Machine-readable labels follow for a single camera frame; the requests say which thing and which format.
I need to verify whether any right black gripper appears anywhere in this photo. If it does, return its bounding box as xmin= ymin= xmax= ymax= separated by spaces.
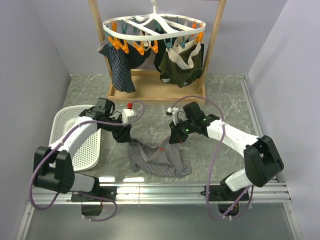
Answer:
xmin=169 ymin=118 xmax=196 ymax=144

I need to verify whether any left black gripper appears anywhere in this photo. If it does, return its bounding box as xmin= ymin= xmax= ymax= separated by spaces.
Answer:
xmin=101 ymin=114 xmax=132 ymax=143

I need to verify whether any grey striped boxer underwear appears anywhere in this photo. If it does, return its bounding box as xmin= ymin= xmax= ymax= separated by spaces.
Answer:
xmin=127 ymin=137 xmax=192 ymax=178

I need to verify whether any white round clip hanger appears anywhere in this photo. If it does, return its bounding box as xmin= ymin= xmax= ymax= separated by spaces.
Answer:
xmin=102 ymin=0 xmax=206 ymax=42

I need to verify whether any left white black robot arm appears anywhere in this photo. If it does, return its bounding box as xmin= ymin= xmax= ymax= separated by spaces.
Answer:
xmin=29 ymin=98 xmax=137 ymax=201

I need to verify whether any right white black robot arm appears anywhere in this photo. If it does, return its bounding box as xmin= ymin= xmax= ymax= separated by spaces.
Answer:
xmin=166 ymin=101 xmax=285 ymax=202

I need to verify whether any wooden hanger stand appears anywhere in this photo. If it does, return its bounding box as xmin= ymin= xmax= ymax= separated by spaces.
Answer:
xmin=88 ymin=0 xmax=226 ymax=104

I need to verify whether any navy striped hanging underwear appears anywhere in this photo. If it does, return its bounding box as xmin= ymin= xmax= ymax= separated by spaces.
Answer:
xmin=97 ymin=41 xmax=136 ymax=93

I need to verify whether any olive green hanging underwear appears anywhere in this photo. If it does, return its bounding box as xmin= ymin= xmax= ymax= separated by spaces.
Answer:
xmin=158 ymin=39 xmax=204 ymax=88

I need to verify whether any white perforated plastic basket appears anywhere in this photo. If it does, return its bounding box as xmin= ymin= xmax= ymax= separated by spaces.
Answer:
xmin=49 ymin=104 xmax=101 ymax=172

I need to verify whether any teal clothes peg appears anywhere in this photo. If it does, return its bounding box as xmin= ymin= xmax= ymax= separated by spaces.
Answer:
xmin=176 ymin=36 xmax=188 ymax=49
xmin=163 ymin=38 xmax=173 ymax=50

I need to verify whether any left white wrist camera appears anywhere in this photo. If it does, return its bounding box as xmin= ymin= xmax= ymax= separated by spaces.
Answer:
xmin=121 ymin=102 xmax=138 ymax=124

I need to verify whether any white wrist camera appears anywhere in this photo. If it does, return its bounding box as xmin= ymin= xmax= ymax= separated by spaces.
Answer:
xmin=121 ymin=102 xmax=138 ymax=124
xmin=165 ymin=107 xmax=179 ymax=126

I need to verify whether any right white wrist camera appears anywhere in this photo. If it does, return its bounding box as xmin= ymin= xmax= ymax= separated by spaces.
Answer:
xmin=165 ymin=107 xmax=179 ymax=126

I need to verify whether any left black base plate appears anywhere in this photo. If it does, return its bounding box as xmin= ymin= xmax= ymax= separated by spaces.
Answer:
xmin=71 ymin=186 xmax=117 ymax=202

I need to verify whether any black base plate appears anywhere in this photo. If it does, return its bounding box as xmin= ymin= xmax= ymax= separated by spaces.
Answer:
xmin=208 ymin=185 xmax=250 ymax=202
xmin=71 ymin=186 xmax=117 ymax=202

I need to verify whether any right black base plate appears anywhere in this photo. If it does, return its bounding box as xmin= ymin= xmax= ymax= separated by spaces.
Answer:
xmin=208 ymin=185 xmax=250 ymax=202

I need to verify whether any black box under rail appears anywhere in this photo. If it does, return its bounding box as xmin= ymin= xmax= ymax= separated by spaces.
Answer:
xmin=80 ymin=205 xmax=103 ymax=217

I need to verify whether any aluminium mounting rail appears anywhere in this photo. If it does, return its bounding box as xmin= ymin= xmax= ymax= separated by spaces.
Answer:
xmin=16 ymin=180 xmax=303 ymax=240

